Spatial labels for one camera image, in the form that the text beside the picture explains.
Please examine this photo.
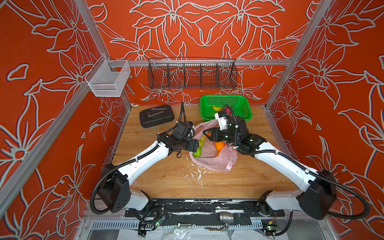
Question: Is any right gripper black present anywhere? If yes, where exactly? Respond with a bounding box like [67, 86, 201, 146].
[202, 125, 242, 145]

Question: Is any yellow green fruit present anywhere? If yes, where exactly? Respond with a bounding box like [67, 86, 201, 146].
[199, 136, 205, 148]

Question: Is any green round fruit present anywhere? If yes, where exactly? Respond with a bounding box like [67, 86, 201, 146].
[193, 147, 202, 158]

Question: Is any pink plastic bag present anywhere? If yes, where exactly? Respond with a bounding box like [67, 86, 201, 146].
[189, 120, 238, 173]

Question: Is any pink dragon fruit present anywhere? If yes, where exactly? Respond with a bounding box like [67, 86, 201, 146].
[225, 108, 232, 117]

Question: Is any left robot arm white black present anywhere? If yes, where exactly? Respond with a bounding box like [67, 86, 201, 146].
[90, 134, 199, 215]

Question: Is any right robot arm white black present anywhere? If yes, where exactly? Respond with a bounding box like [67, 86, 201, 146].
[203, 116, 371, 220]

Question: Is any orange fruit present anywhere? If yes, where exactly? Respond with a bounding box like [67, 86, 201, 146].
[215, 142, 226, 152]

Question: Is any yellow banana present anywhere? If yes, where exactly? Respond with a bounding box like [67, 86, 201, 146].
[212, 106, 223, 112]

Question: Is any green plastic basket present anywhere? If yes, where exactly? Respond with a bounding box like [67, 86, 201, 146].
[200, 95, 253, 121]

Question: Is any black tool case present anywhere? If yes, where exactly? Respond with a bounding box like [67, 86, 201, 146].
[140, 105, 175, 128]

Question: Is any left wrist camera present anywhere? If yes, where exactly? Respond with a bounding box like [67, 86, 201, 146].
[171, 121, 195, 140]

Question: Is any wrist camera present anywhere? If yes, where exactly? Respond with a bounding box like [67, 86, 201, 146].
[215, 111, 229, 131]
[171, 121, 195, 140]

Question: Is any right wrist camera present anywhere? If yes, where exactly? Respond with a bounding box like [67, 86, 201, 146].
[215, 111, 229, 131]

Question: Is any black wire wall basket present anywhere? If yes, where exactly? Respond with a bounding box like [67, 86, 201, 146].
[148, 57, 238, 90]

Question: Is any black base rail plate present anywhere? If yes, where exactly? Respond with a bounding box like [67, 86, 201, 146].
[124, 197, 286, 218]

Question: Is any white wire wall basket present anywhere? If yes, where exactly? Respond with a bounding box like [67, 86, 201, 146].
[85, 56, 131, 97]

